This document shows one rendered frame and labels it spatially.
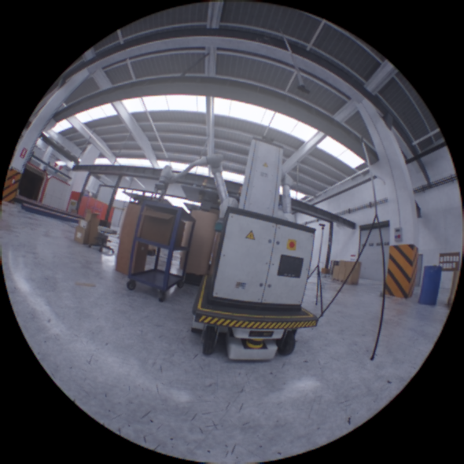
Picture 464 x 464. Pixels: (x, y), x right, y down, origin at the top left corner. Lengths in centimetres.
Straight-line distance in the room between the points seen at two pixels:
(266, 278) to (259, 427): 73
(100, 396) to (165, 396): 26
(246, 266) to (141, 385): 76
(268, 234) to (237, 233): 17
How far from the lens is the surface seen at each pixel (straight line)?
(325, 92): 1069
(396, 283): 535
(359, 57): 1043
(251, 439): 68
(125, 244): 209
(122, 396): 72
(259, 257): 78
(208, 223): 207
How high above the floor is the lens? 62
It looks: 7 degrees up
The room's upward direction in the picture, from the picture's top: 11 degrees clockwise
